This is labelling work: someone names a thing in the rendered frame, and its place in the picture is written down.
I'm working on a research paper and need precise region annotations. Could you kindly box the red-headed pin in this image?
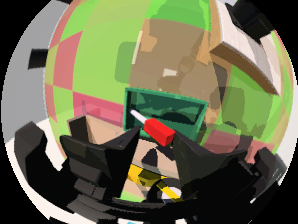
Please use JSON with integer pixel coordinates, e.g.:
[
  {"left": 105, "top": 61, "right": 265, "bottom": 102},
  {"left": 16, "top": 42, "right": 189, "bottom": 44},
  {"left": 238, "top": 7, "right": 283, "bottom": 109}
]
[{"left": 128, "top": 109, "right": 174, "bottom": 147}]

